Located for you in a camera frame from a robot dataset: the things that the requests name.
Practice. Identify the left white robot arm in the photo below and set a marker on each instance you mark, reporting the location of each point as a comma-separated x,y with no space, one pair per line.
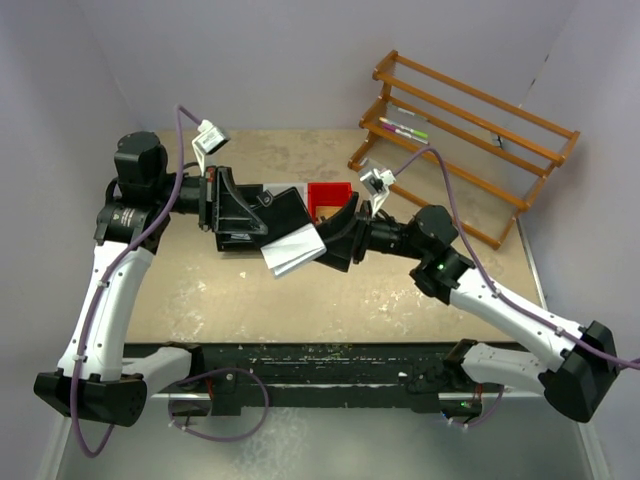
110,280

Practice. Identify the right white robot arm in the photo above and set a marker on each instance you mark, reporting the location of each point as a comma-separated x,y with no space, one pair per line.
569,364

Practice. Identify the grey marker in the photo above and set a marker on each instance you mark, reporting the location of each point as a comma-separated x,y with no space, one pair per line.
409,113

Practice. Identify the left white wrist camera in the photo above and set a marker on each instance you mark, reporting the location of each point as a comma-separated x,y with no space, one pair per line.
209,139

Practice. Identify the pink marker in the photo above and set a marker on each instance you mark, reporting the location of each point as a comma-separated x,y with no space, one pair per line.
405,134

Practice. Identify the black plastic bin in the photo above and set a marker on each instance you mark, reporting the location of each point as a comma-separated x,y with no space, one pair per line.
240,243

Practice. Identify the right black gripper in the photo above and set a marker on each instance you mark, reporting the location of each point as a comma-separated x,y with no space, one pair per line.
338,234

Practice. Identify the black card holder wallet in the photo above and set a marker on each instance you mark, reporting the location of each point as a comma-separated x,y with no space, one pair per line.
290,239

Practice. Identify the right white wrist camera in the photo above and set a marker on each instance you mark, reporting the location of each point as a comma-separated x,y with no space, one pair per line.
378,184

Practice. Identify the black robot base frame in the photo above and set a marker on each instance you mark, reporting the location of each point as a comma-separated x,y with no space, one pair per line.
420,377

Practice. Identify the wooden tiered rack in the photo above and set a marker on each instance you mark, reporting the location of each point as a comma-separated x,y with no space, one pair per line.
498,155

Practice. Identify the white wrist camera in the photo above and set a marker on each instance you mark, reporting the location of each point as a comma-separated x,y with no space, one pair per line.
209,139
378,184

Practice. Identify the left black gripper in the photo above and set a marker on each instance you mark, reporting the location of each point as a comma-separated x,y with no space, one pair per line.
220,206

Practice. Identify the green capped marker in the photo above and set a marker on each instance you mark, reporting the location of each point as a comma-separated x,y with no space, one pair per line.
396,127

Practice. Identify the red plastic bin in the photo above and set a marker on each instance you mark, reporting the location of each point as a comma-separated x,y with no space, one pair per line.
324,199

